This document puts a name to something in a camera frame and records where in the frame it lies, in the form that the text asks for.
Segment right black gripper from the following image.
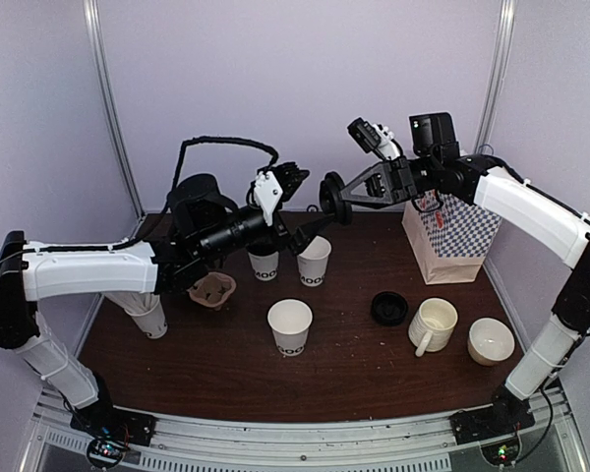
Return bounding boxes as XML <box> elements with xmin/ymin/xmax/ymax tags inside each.
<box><xmin>336</xmin><ymin>153</ymin><xmax>439</xmax><ymax>208</ymax></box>

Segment white paper cups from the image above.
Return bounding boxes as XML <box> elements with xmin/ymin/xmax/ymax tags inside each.
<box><xmin>297</xmin><ymin>236</ymin><xmax>332</xmax><ymax>287</ymax></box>

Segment white paper cup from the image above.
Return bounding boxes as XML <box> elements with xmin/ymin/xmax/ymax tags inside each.
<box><xmin>266</xmin><ymin>299</ymin><xmax>313</xmax><ymax>357</ymax></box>
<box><xmin>247</xmin><ymin>251</ymin><xmax>279</xmax><ymax>282</ymax></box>

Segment blue checkered paper bag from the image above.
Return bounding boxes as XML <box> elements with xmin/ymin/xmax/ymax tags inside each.
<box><xmin>402</xmin><ymin>191</ymin><xmax>502</xmax><ymax>285</ymax></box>

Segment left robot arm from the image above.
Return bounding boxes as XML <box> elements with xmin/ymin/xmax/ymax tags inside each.
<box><xmin>0</xmin><ymin>171</ymin><xmax>342</xmax><ymax>437</ymax></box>

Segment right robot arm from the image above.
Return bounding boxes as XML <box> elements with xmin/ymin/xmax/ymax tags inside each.
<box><xmin>338</xmin><ymin>112</ymin><xmax>590</xmax><ymax>435</ymax></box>

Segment stack of black lids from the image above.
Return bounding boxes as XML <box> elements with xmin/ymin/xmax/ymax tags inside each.
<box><xmin>370</xmin><ymin>291</ymin><xmax>408</xmax><ymax>326</ymax></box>

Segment cardboard cup carrier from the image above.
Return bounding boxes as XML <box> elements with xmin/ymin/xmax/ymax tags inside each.
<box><xmin>188</xmin><ymin>271</ymin><xmax>237</xmax><ymax>311</ymax></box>

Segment cream ceramic mug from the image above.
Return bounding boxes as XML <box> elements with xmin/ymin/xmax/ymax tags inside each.
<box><xmin>408</xmin><ymin>298</ymin><xmax>458</xmax><ymax>357</ymax></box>

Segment paper cup holding straws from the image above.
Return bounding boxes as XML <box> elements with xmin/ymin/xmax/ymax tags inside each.
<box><xmin>128</xmin><ymin>299</ymin><xmax>168</xmax><ymax>340</ymax></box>

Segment cream ceramic bowl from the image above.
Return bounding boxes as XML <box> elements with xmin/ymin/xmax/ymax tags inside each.
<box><xmin>467</xmin><ymin>318</ymin><xmax>515</xmax><ymax>367</ymax></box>

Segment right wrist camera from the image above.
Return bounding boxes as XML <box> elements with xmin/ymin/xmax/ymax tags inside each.
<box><xmin>347</xmin><ymin>117</ymin><xmax>405</xmax><ymax>161</ymax></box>

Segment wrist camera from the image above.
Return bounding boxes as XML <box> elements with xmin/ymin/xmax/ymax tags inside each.
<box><xmin>251</xmin><ymin>161</ymin><xmax>310</xmax><ymax>226</ymax></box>
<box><xmin>347</xmin><ymin>117</ymin><xmax>405</xmax><ymax>161</ymax></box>

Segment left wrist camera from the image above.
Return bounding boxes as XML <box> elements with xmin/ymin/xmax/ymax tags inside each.
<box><xmin>251</xmin><ymin>161</ymin><xmax>310</xmax><ymax>226</ymax></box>

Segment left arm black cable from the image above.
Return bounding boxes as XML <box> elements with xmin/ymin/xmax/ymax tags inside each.
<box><xmin>159</xmin><ymin>136</ymin><xmax>281</xmax><ymax>217</ymax></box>

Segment right aluminium frame post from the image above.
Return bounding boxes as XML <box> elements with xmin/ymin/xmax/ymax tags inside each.
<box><xmin>474</xmin><ymin>0</ymin><xmax>517</xmax><ymax>152</ymax></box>

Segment aluminium frame post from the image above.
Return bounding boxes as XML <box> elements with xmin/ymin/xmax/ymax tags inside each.
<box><xmin>83</xmin><ymin>0</ymin><xmax>145</xmax><ymax>218</ymax></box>
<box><xmin>474</xmin><ymin>0</ymin><xmax>517</xmax><ymax>152</ymax></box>

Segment aluminium front rail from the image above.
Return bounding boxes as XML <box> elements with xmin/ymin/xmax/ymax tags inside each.
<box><xmin>19</xmin><ymin>378</ymin><xmax>590</xmax><ymax>472</ymax></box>

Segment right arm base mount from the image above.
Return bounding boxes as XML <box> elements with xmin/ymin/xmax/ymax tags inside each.
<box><xmin>449</xmin><ymin>399</ymin><xmax>535</xmax><ymax>444</ymax></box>

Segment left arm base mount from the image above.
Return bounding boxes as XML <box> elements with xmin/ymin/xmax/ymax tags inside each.
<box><xmin>70</xmin><ymin>397</ymin><xmax>156</xmax><ymax>446</ymax></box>

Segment left aluminium frame post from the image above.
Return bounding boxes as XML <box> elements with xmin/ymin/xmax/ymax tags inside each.
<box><xmin>83</xmin><ymin>0</ymin><xmax>145</xmax><ymax>218</ymax></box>

